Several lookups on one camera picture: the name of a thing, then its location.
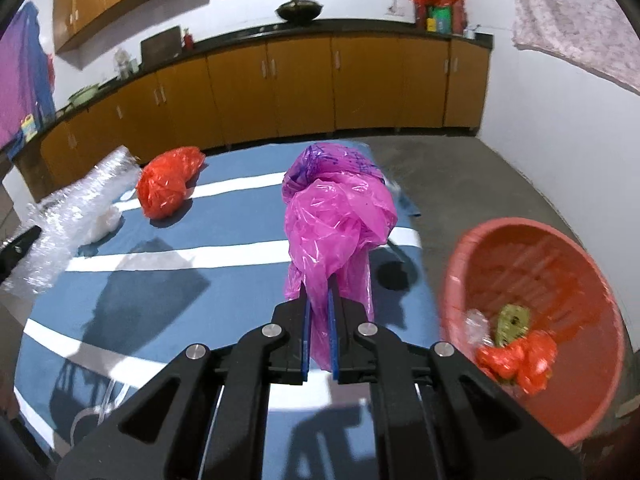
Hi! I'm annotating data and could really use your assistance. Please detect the dark cutting board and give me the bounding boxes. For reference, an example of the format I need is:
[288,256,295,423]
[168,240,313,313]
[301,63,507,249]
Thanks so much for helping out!
[140,26,182,70]

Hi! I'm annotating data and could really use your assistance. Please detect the purple blue hanging cloth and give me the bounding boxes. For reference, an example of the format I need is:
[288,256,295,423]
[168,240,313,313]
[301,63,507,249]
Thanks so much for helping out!
[0,1,55,148]

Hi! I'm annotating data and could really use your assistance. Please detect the blue white striped tablecloth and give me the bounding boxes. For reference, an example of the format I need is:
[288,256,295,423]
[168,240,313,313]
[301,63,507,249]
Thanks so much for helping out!
[14,143,438,479]

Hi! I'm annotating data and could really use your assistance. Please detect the pink floral hanging cloth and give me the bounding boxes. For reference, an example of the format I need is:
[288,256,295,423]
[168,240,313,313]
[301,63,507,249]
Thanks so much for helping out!
[513,0,639,93]

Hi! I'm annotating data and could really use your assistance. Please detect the black wok with lid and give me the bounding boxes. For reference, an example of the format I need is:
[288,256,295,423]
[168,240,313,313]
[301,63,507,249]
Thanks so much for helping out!
[276,0,323,25]

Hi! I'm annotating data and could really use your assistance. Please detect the red plastic bag front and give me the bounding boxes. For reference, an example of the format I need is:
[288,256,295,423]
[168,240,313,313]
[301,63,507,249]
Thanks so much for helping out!
[475,330,558,396]

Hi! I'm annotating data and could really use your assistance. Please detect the glass jar on counter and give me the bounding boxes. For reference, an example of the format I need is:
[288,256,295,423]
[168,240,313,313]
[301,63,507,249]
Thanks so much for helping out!
[114,47,139,80]

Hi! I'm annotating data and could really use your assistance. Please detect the red plastic bag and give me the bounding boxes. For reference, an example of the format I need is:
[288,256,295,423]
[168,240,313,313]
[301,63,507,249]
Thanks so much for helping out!
[137,146,205,220]
[475,330,558,396]

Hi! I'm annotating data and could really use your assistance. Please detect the magenta plastic bag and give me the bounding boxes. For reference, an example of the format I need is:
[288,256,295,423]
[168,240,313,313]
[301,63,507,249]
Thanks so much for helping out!
[282,142,398,370]

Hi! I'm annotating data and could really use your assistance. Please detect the olive green plastic bag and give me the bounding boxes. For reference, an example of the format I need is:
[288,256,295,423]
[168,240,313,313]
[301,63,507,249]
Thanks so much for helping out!
[495,304,530,348]

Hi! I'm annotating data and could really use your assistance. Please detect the white plastic bag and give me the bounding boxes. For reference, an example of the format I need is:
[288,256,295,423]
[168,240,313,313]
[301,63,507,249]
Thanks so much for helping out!
[465,309,494,350]

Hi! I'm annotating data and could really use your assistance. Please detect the red plastic trash basket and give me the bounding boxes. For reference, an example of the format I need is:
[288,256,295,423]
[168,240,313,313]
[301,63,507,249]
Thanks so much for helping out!
[439,217,626,448]

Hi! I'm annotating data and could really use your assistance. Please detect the green pot on counter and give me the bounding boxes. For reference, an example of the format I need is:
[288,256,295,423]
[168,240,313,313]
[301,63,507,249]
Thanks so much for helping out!
[68,84,100,107]

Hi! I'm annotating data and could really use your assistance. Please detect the colourful small box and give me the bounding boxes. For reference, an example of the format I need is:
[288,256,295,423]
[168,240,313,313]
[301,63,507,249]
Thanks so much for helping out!
[21,114,38,143]

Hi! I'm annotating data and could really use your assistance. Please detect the clear bubble wrap sheet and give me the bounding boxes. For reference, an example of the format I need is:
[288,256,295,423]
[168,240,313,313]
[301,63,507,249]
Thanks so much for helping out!
[1,146,141,298]

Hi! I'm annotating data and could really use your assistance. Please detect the red small bottle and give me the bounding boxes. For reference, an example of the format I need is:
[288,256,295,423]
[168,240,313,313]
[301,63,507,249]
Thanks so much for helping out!
[183,28,194,51]

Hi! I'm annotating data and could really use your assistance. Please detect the red bag with bottles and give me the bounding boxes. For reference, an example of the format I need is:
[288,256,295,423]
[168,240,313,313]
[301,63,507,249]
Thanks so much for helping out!
[411,0,468,35]

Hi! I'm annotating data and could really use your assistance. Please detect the lower wooden kitchen cabinets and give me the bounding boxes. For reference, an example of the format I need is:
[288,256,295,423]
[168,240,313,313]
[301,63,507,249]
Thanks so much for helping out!
[14,21,494,198]

